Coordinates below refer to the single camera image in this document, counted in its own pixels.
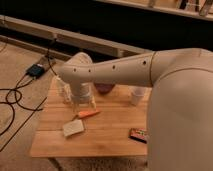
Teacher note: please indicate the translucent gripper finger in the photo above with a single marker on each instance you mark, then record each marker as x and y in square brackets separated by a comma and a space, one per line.
[75, 106]
[92, 104]

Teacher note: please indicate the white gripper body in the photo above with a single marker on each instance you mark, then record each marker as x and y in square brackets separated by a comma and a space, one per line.
[81, 93]

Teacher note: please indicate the orange pepper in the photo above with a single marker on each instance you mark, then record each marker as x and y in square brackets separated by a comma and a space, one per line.
[86, 113]

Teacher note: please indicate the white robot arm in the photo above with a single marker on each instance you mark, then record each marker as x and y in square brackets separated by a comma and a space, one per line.
[180, 108]

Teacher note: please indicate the dark red ceramic bowl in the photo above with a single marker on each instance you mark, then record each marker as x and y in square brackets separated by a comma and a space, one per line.
[104, 88]

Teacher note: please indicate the beige sponge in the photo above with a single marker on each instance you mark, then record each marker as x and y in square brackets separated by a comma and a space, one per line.
[73, 127]

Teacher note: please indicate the wooden table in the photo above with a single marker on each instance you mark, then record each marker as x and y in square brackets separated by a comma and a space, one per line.
[106, 134]

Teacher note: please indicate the white cup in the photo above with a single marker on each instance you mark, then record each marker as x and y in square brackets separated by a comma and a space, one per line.
[137, 93]

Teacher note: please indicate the black power adapter left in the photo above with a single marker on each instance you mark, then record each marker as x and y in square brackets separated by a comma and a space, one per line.
[35, 71]

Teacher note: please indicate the black red candy bar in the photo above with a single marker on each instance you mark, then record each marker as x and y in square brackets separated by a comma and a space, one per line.
[138, 134]

